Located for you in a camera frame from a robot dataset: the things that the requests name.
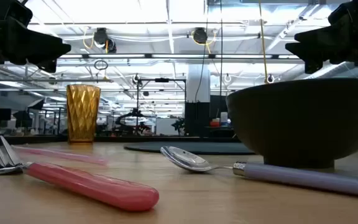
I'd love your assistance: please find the pink plastic straw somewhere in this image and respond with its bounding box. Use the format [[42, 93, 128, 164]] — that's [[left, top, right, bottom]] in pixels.
[[11, 144, 110, 167]]

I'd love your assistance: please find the pink-handled metal fork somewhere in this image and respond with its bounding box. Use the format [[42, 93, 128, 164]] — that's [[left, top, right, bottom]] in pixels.
[[0, 135, 160, 213]]

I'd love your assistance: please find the white and black pillar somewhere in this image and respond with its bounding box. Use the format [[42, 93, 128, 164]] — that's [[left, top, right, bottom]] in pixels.
[[185, 63, 211, 138]]

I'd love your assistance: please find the black background frame stand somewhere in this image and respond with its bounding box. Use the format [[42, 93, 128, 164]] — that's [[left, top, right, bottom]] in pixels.
[[135, 77, 188, 136]]

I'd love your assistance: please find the yellow hanging cable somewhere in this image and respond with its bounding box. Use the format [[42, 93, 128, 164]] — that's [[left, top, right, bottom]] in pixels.
[[257, 0, 272, 85]]

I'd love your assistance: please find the lavender-handled metal spoon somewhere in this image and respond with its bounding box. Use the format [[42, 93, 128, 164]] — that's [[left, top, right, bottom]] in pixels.
[[160, 145, 358, 200]]

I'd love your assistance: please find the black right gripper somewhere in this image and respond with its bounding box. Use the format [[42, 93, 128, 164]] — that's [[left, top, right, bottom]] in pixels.
[[285, 0, 358, 75]]

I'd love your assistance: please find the black ceiling cord reel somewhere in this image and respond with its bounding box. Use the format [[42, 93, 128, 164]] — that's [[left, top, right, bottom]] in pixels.
[[92, 27, 117, 54], [191, 27, 209, 45]]

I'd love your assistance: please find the amber faceted plastic tumbler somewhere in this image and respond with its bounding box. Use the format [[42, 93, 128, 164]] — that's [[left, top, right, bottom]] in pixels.
[[66, 83, 102, 145]]

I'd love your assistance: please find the dark round woven placemat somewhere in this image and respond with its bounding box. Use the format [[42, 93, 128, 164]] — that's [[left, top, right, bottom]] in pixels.
[[123, 141, 358, 156]]

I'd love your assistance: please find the black bowl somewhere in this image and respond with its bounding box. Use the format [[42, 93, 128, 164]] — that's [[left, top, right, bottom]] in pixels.
[[225, 77, 358, 170]]

